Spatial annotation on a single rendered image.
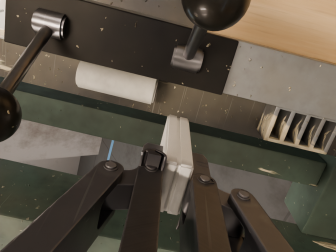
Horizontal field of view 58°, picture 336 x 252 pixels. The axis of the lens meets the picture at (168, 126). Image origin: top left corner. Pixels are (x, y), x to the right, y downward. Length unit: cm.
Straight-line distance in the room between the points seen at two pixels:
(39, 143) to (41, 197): 322
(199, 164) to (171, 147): 2
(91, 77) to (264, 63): 16
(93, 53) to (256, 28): 15
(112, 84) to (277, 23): 17
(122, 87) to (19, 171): 22
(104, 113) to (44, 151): 332
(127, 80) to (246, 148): 20
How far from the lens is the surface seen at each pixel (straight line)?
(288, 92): 31
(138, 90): 30
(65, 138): 368
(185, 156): 16
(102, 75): 31
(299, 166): 46
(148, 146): 18
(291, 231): 50
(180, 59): 26
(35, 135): 357
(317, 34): 33
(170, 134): 18
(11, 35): 31
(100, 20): 28
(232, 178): 212
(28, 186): 44
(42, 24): 28
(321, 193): 47
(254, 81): 30
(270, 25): 31
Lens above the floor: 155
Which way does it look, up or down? 36 degrees down
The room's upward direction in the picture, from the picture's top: 92 degrees counter-clockwise
